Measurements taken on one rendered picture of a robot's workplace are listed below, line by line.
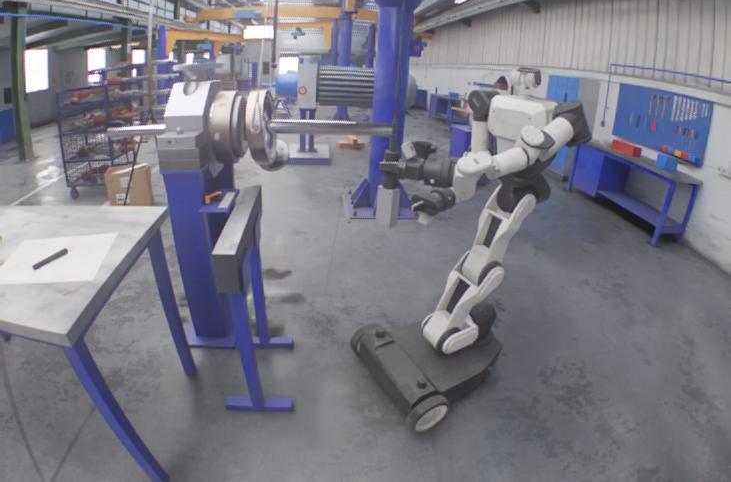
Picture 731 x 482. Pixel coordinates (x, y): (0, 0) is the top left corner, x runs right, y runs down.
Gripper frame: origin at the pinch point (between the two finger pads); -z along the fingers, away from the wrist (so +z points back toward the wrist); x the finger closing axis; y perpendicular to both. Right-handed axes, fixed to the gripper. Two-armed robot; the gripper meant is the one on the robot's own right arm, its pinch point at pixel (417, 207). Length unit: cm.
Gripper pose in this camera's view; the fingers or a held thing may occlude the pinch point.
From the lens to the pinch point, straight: 124.1
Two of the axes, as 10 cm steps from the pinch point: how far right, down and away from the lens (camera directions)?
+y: 0.6, -9.3, -3.7
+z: 7.5, -2.0, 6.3
